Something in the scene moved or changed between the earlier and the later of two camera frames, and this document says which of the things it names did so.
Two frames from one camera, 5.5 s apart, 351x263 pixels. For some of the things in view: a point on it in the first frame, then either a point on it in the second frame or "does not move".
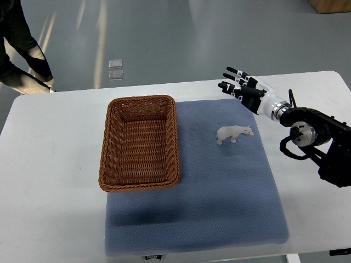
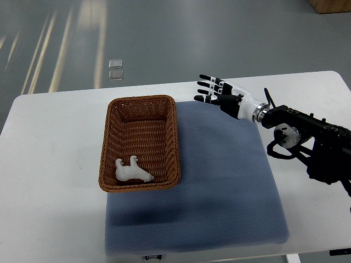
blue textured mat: x=226 y=194 does not move
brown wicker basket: x=141 y=149 does not move
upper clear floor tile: x=115 y=63 does not move
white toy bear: x=232 y=132 -> x=125 y=172
